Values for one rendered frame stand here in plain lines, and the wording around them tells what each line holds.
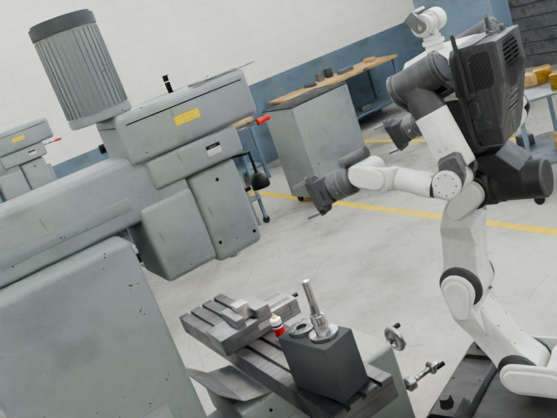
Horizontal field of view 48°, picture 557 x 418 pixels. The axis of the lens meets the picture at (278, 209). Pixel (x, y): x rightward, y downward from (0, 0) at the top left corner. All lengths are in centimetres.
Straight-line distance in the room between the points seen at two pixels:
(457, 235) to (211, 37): 769
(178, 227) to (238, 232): 23
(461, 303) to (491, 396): 41
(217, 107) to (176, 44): 717
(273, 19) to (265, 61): 66
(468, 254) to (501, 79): 59
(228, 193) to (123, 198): 36
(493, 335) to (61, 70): 159
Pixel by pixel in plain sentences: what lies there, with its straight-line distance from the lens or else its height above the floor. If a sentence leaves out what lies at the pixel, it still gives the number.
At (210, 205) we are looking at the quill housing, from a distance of 210.
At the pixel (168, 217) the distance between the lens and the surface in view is 203.
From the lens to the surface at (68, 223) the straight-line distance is 195.
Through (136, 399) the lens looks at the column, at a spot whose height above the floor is 111.
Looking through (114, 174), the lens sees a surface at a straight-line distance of 197.
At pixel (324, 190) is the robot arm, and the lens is 190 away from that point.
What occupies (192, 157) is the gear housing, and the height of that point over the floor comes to 168.
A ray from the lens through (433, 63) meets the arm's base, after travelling 167.
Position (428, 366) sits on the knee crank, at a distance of 274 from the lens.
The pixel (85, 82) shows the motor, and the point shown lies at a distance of 198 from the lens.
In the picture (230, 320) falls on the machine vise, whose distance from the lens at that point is 247.
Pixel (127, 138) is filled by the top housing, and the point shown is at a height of 182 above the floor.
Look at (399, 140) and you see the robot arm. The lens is 237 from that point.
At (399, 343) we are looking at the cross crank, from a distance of 276.
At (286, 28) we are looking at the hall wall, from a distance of 1006.
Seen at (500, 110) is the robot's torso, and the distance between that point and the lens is 181.
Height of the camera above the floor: 200
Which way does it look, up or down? 16 degrees down
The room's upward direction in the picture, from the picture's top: 20 degrees counter-clockwise
